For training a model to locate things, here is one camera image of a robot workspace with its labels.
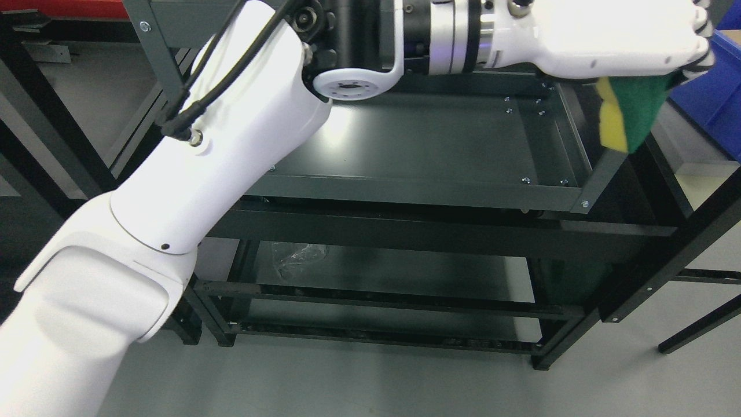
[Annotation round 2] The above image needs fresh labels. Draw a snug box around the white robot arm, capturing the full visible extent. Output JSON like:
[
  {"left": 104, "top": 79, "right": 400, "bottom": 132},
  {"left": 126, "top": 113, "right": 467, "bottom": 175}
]
[{"left": 2, "top": 1, "right": 405, "bottom": 416}]

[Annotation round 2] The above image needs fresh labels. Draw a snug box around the blue plastic bin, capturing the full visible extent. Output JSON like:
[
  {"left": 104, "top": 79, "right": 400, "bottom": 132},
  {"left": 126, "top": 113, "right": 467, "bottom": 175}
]
[{"left": 670, "top": 28, "right": 740, "bottom": 162}]

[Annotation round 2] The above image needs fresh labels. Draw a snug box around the black metal shelf rack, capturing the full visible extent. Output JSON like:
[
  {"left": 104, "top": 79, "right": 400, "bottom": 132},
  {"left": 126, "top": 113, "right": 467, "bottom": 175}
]
[{"left": 0, "top": 12, "right": 741, "bottom": 355}]

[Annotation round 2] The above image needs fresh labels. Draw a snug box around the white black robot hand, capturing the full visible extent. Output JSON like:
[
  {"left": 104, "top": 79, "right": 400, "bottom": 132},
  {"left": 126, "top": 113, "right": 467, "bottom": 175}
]
[{"left": 482, "top": 1, "right": 713, "bottom": 79}]

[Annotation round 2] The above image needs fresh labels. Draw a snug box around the clear plastic wrap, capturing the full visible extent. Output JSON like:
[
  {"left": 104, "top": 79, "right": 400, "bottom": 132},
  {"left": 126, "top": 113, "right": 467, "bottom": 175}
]
[{"left": 270, "top": 241, "right": 329, "bottom": 281}]

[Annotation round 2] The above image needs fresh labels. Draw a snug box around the dark green metal shelf cart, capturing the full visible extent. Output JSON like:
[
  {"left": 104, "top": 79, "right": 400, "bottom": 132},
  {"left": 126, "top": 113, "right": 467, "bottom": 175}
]
[{"left": 124, "top": 0, "right": 678, "bottom": 371}]

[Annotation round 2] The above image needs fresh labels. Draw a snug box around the green yellow sponge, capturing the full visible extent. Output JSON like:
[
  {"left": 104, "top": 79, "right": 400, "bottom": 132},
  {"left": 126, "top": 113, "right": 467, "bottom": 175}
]
[{"left": 595, "top": 74, "right": 674, "bottom": 154}]

